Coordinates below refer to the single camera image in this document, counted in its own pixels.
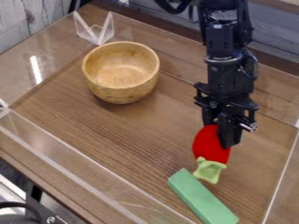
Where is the green rectangular block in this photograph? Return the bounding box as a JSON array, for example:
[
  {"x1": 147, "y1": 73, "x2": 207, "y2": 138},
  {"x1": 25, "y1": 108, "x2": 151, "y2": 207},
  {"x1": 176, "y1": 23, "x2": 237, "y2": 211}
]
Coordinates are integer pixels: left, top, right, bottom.
[{"x1": 167, "y1": 168, "x2": 239, "y2": 224}]

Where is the black table leg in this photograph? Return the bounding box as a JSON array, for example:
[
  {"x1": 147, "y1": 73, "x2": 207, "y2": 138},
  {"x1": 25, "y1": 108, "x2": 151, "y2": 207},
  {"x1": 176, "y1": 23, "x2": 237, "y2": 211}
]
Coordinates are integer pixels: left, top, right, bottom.
[{"x1": 30, "y1": 185, "x2": 42, "y2": 202}]

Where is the light wooden bowl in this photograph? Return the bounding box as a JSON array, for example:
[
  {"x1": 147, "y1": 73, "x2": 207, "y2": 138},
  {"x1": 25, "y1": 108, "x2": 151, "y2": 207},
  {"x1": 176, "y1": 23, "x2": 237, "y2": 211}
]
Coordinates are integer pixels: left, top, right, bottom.
[{"x1": 81, "y1": 41, "x2": 160, "y2": 104}]

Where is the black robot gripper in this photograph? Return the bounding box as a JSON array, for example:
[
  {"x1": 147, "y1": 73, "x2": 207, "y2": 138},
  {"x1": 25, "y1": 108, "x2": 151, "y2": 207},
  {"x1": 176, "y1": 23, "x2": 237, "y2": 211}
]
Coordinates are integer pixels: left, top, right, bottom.
[{"x1": 193, "y1": 55, "x2": 259, "y2": 149}]

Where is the clear acrylic corner bracket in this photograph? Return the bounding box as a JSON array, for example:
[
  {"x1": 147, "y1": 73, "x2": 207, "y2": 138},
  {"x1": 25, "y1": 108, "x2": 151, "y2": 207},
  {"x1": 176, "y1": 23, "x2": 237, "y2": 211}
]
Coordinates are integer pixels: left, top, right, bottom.
[{"x1": 72, "y1": 11, "x2": 114, "y2": 46}]

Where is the clear acrylic front wall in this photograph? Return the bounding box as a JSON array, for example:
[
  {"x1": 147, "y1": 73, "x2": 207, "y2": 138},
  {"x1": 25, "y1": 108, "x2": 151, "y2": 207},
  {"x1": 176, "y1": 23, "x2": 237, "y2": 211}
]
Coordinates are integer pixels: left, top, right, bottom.
[{"x1": 0, "y1": 108, "x2": 196, "y2": 224}]

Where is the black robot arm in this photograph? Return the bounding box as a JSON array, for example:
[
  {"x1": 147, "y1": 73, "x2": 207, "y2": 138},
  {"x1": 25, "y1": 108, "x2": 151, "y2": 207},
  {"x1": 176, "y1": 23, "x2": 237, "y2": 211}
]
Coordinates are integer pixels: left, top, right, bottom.
[{"x1": 153, "y1": 0, "x2": 259, "y2": 149}]

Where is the red plush strawberry toy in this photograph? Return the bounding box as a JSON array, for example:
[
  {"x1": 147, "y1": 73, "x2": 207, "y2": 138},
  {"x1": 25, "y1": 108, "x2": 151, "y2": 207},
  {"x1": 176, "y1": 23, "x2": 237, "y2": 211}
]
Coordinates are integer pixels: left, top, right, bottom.
[{"x1": 192, "y1": 124, "x2": 231, "y2": 184}]

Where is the black device with cable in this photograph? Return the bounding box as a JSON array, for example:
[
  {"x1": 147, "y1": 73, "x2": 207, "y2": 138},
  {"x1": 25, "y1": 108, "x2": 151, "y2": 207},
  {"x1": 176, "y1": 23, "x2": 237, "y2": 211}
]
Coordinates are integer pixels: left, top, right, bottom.
[{"x1": 0, "y1": 199, "x2": 69, "y2": 224}]

